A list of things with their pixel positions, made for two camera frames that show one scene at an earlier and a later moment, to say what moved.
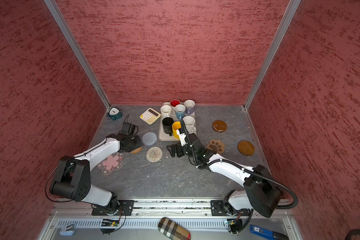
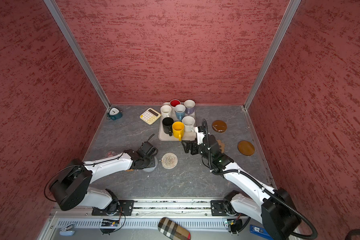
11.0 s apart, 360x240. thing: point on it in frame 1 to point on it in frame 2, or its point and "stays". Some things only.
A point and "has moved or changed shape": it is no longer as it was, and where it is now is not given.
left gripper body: x=134 y=143 to x=149 y=162
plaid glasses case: x=172 y=230 stays
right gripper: x=173 y=147 to x=194 y=145
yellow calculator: x=150 y=116 stays
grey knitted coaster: x=149 y=138 to x=149 y=169
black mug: x=167 y=122 stays
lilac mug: x=189 y=105 stays
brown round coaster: x=246 y=148 stays
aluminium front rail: x=167 y=208 stays
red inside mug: x=173 y=103 stays
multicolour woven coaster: x=154 y=154 has moved or changed shape
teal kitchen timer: x=114 y=114 stays
